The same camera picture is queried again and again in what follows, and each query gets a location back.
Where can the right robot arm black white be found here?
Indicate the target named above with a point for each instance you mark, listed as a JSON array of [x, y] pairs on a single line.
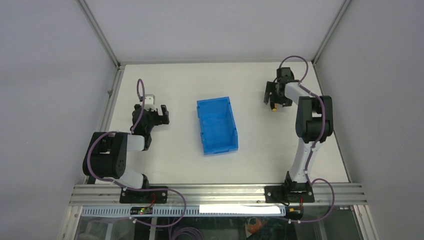
[[313, 124]]

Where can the orange object under table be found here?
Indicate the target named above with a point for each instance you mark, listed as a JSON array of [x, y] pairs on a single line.
[[254, 224]]

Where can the black yellow screwdriver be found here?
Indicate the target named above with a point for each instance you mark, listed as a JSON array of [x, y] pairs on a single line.
[[273, 106]]

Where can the white slotted cable duct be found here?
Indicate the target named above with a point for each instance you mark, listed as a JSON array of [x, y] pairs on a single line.
[[203, 210]]

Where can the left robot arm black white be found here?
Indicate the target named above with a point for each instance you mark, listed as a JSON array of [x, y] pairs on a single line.
[[106, 156]]

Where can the aluminium mounting rail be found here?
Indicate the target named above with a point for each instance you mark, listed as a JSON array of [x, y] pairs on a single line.
[[341, 194]]

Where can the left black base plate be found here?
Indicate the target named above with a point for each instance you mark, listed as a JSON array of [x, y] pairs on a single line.
[[143, 196]]

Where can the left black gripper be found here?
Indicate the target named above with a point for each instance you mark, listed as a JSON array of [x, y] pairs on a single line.
[[157, 117]]

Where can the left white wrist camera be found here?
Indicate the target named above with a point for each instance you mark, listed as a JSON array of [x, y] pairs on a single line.
[[149, 103]]

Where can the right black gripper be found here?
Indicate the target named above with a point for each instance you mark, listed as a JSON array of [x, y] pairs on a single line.
[[274, 96]]

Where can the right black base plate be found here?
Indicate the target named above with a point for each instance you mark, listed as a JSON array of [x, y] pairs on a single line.
[[284, 195]]

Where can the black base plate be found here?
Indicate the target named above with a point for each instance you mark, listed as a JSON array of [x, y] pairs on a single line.
[[284, 195], [143, 196]]

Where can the blue plastic bin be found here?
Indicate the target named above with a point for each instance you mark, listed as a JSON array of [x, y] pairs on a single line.
[[218, 129]]

